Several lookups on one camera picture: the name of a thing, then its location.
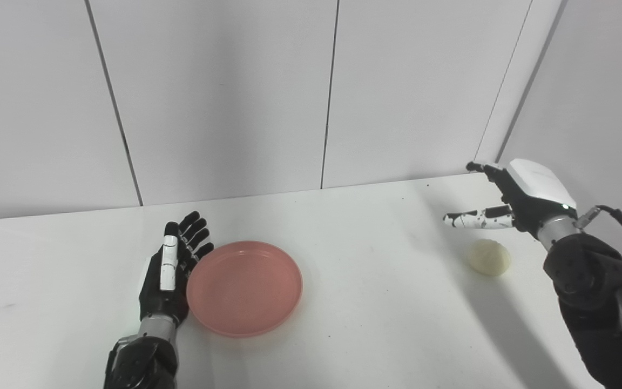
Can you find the pink round plate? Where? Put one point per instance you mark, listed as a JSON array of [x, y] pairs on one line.
[[244, 289]]

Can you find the white steamed bun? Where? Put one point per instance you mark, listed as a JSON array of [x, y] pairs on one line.
[[489, 257]]

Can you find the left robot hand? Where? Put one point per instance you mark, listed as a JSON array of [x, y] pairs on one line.
[[165, 292]]

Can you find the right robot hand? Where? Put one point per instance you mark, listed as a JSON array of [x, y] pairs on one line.
[[521, 202]]

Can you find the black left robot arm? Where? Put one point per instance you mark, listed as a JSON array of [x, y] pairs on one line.
[[143, 356]]

